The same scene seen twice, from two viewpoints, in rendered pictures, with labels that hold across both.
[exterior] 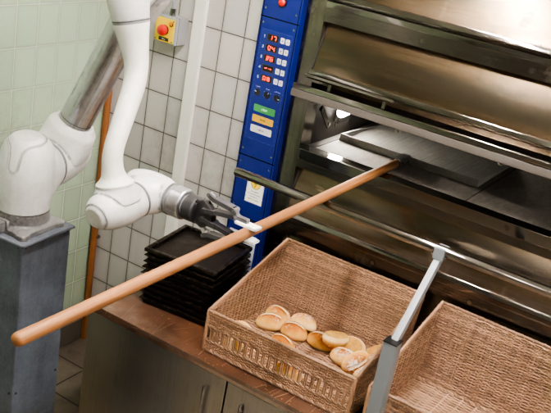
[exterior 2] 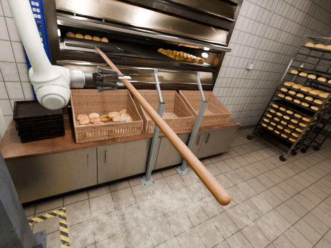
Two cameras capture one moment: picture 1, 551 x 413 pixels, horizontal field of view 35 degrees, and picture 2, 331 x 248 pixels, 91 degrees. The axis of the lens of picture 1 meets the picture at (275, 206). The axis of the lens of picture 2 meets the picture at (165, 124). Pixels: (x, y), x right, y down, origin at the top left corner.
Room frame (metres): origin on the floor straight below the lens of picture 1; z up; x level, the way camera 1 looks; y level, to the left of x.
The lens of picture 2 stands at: (1.44, 0.73, 1.47)
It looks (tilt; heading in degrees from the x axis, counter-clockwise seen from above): 29 degrees down; 297
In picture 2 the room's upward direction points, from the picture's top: 12 degrees clockwise
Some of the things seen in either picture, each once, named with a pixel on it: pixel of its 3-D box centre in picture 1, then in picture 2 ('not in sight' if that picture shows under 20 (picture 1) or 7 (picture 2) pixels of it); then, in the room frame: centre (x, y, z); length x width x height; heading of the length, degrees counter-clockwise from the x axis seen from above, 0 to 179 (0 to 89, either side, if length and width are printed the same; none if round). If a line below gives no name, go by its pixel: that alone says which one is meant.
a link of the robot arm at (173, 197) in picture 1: (179, 201); (77, 78); (2.21, 0.26, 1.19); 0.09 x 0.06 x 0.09; 150
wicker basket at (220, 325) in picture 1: (314, 320); (106, 112); (2.55, -0.20, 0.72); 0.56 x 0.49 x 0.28; 62
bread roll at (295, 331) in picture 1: (294, 329); (94, 119); (2.64, -0.14, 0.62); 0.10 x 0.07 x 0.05; 68
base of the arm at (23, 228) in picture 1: (17, 216); not in sight; (2.27, 0.73, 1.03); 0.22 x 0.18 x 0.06; 155
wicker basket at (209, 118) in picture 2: not in sight; (203, 107); (1.97, -1.26, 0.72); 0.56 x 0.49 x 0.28; 60
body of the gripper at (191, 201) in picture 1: (200, 211); (93, 79); (2.18, 0.20, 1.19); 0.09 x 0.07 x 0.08; 60
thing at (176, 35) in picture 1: (170, 29); not in sight; (3.19, 0.50, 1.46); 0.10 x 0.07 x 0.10; 61
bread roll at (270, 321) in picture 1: (270, 319); (83, 120); (2.68, -0.05, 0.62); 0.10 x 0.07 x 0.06; 95
